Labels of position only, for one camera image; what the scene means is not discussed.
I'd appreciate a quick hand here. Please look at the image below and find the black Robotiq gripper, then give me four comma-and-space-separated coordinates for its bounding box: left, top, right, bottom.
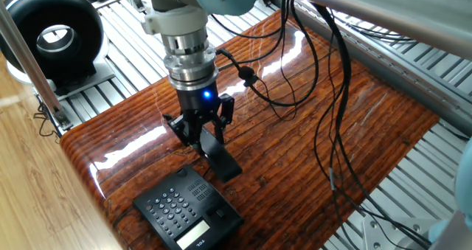
162, 82, 236, 156

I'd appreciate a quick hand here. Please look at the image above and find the black telephone handset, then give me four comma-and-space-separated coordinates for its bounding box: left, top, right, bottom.
198, 125, 244, 184

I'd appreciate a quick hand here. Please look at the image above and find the black desk telephone base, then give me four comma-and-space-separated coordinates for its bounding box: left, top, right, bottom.
132, 164, 246, 250

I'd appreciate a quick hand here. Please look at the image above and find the wood grain table mat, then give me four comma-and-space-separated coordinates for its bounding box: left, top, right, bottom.
60, 9, 440, 250

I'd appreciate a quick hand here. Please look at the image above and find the black ring-shaped device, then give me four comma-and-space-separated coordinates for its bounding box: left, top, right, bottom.
0, 0, 116, 100

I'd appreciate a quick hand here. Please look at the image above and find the thick black sleeved cable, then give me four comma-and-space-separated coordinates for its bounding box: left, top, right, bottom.
311, 2, 434, 250

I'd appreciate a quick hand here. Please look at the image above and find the aluminium frame post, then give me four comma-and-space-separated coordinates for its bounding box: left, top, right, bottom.
0, 0, 74, 132

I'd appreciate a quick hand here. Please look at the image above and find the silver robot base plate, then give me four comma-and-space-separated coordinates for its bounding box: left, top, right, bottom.
362, 215, 443, 250

